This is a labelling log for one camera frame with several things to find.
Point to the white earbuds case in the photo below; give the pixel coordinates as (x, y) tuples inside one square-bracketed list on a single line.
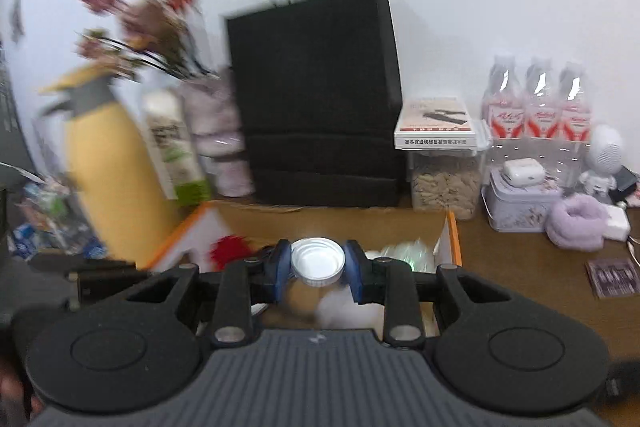
[(523, 172)]

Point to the white bottle cap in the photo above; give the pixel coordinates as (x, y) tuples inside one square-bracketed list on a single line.
[(318, 261)]

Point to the yellow thermos bottle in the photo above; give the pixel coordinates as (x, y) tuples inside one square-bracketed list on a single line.
[(115, 187)]

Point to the white and green tube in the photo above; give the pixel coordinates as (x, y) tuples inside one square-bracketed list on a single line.
[(175, 147)]

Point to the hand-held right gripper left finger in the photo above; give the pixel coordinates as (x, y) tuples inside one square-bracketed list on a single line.
[(284, 269)]

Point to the black paper bag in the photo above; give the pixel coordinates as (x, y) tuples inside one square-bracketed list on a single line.
[(315, 107)]

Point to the dark grey furniture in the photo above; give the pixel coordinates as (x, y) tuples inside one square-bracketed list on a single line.
[(11, 122)]

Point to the dark printed card packet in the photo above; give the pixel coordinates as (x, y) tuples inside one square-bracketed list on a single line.
[(614, 278)]

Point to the floral patterned vase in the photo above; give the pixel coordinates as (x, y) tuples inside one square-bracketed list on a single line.
[(220, 137)]

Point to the clear water bottle red label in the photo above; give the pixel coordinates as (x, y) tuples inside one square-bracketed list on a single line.
[(501, 107), (575, 112), (541, 109)]

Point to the clear container of nuts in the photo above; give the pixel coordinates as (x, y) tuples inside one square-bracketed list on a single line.
[(445, 187)]

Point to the red pom-pom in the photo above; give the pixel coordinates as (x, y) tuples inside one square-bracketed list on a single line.
[(231, 253)]

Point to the white charger block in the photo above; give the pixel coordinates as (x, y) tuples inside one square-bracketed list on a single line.
[(617, 222)]

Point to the pile of blue white packets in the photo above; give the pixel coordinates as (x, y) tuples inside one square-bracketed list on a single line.
[(55, 222)]

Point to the orange-edged cardboard box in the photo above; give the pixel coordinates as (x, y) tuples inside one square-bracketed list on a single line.
[(310, 222)]

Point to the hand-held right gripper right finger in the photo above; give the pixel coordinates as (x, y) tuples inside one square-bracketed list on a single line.
[(352, 272)]

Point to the purple fluffy scrunchie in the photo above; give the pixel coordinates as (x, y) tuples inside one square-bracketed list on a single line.
[(577, 224)]

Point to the white fluffy ball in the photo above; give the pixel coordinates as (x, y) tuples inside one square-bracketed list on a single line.
[(350, 312)]

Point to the small black device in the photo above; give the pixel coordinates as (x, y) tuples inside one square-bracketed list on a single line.
[(625, 184)]

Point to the white robot figure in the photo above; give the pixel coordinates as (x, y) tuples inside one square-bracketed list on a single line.
[(602, 152)]

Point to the iridescent plastic ball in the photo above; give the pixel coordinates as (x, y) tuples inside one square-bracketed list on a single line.
[(407, 256)]

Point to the lavender tin box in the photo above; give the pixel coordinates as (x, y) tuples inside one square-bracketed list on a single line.
[(520, 209)]

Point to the white flat box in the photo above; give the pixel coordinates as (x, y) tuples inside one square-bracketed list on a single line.
[(434, 122)]

